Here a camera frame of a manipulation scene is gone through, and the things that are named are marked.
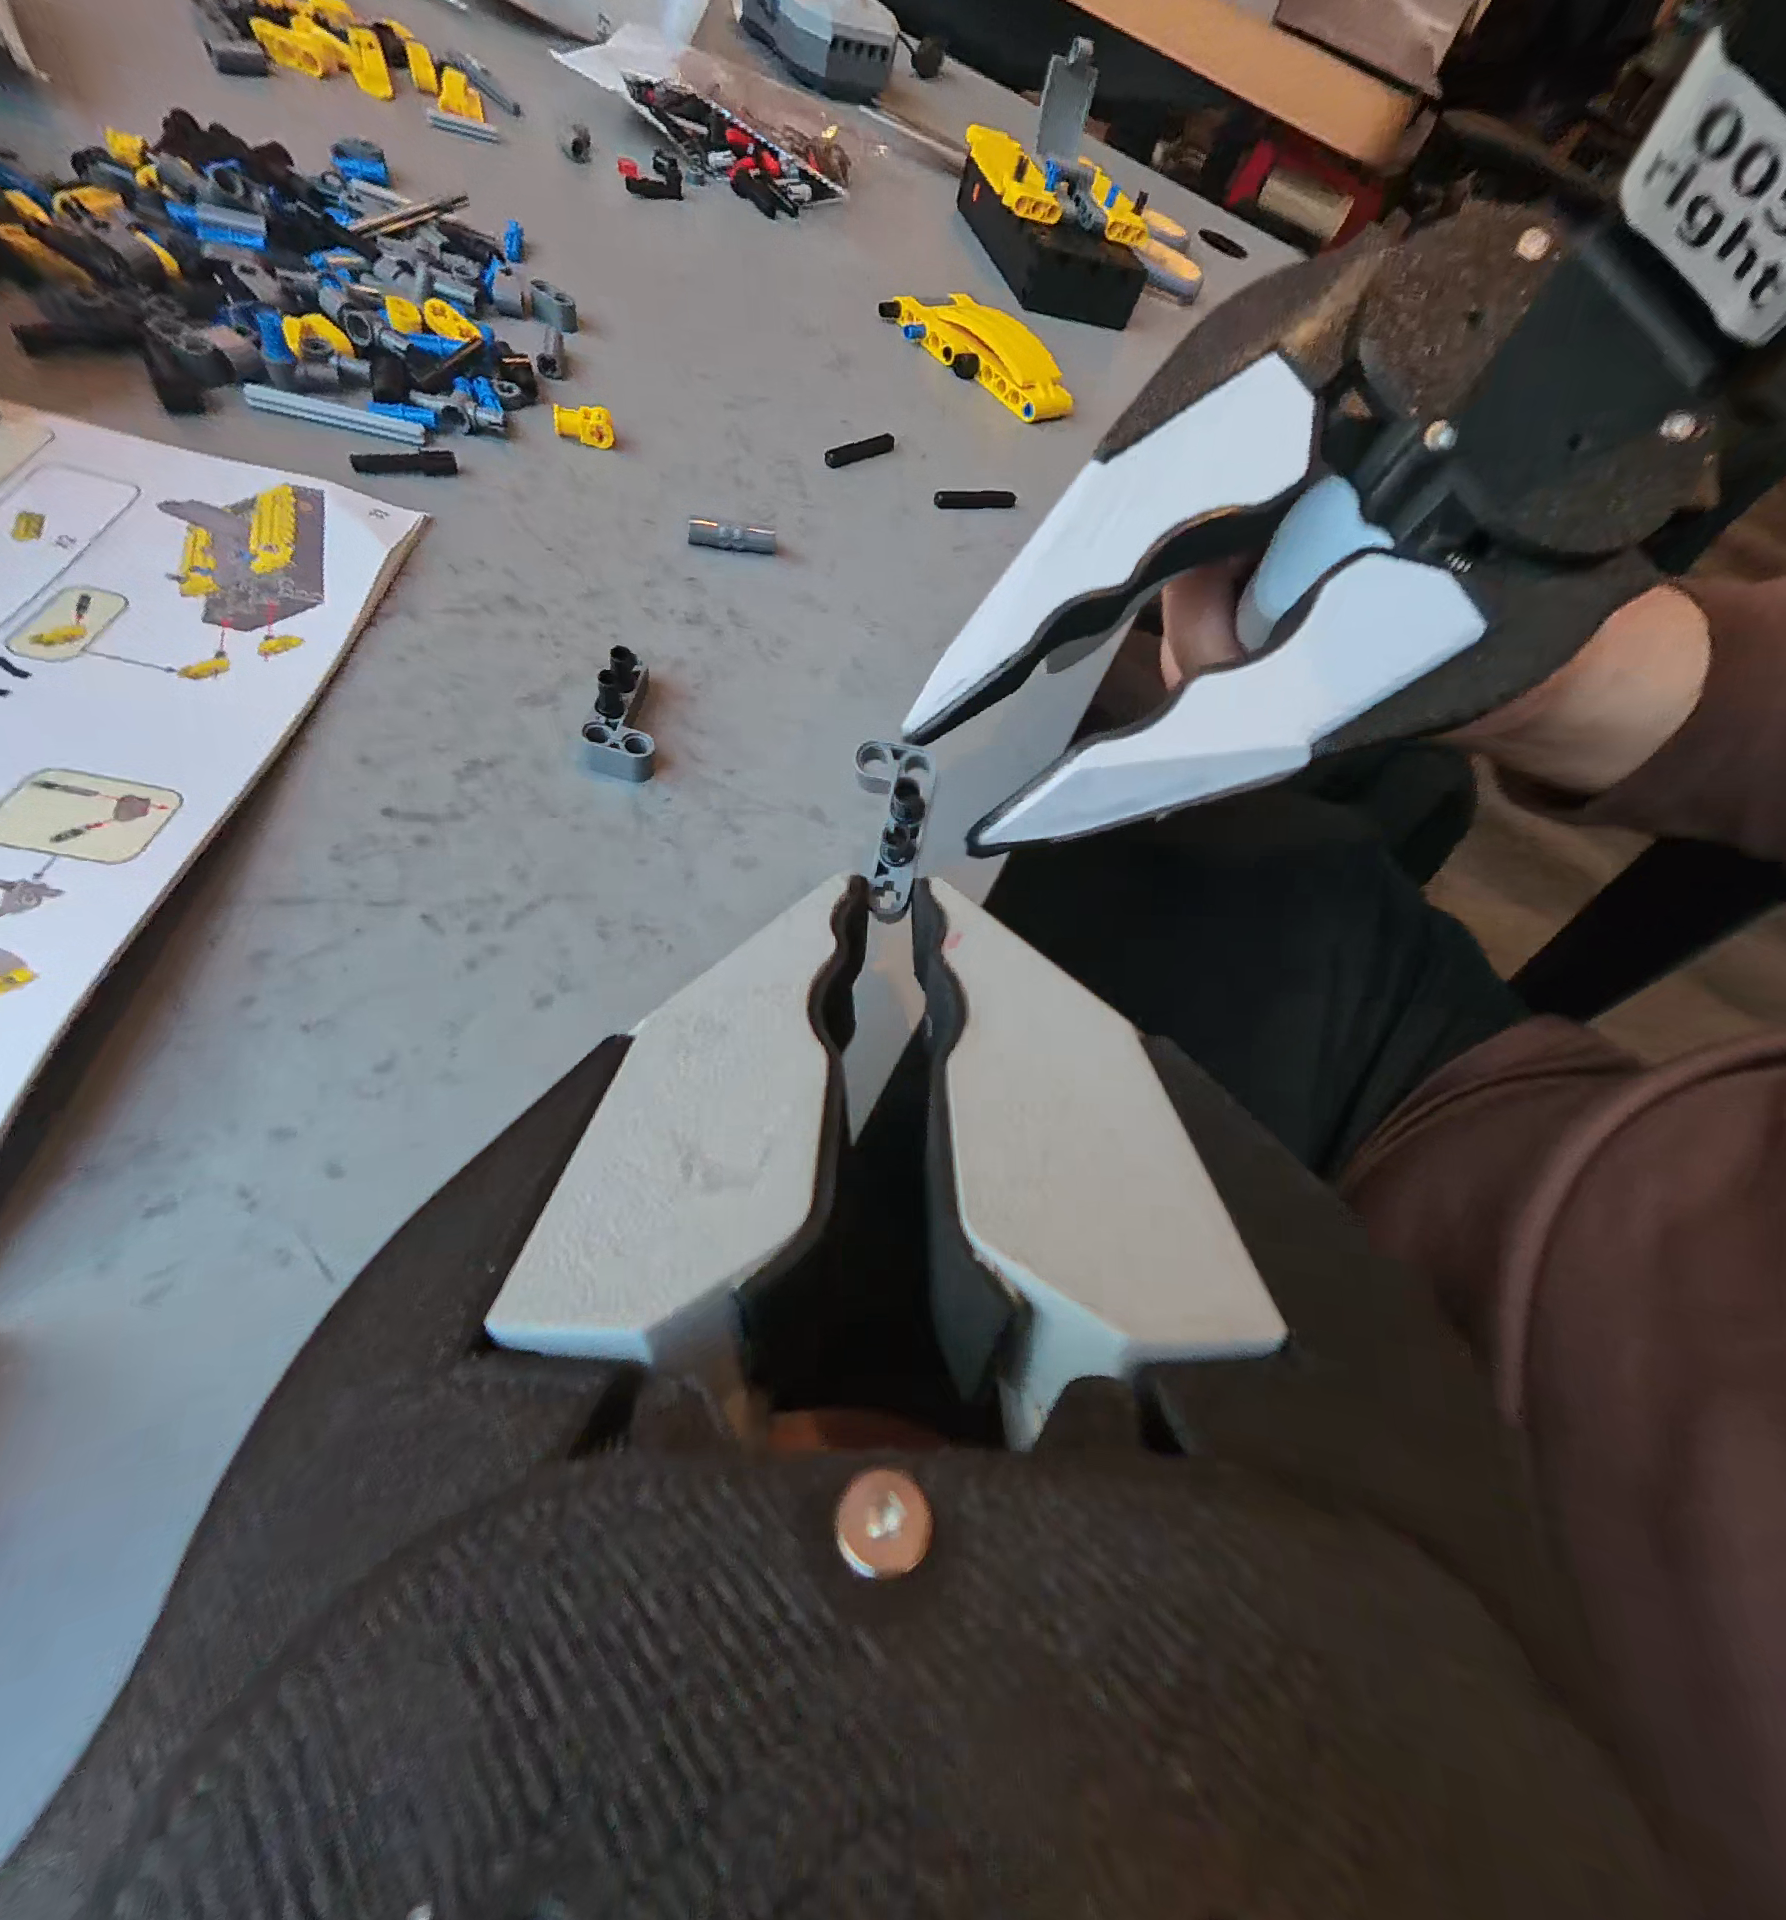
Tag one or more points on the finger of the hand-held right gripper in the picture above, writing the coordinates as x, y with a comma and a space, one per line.
1280, 692
1161, 495

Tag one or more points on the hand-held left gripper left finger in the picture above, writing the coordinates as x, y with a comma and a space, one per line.
684, 1167

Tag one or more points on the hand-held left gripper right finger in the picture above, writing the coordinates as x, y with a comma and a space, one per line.
1118, 1201

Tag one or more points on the dark grey L-shaped beam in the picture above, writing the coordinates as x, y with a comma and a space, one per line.
902, 815
622, 743

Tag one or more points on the person's right forearm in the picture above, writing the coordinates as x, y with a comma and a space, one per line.
1778, 707

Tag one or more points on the grey desk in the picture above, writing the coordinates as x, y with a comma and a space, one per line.
532, 899

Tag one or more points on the person's right hand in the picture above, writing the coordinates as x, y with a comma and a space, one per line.
1602, 692

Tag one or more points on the yellow curved panel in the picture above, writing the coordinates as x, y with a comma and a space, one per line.
990, 345

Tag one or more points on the yellow and black model assembly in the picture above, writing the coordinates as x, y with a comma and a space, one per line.
1058, 253

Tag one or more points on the person's legs in black pants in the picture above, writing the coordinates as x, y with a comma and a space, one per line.
1252, 974

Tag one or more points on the grey axle connector tube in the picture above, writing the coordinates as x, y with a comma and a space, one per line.
732, 538

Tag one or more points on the clear bag of black pieces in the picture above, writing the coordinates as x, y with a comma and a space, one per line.
725, 138

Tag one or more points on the grey motor block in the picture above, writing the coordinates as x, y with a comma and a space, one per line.
823, 45

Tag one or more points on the small yellow connector piece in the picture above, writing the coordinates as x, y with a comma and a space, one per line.
587, 430

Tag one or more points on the person's brown sweater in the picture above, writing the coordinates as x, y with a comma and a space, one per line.
1660, 1424

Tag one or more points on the black angled connector piece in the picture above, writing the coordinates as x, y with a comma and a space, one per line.
664, 187

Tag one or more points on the open instruction booklet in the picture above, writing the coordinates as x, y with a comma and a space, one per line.
127, 719

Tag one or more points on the black axle pin with stop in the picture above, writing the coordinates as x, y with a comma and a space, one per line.
406, 461

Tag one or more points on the pile of mixed small pieces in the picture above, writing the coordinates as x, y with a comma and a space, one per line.
265, 284

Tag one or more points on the pile of yellow beam pieces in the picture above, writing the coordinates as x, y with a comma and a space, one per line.
338, 52

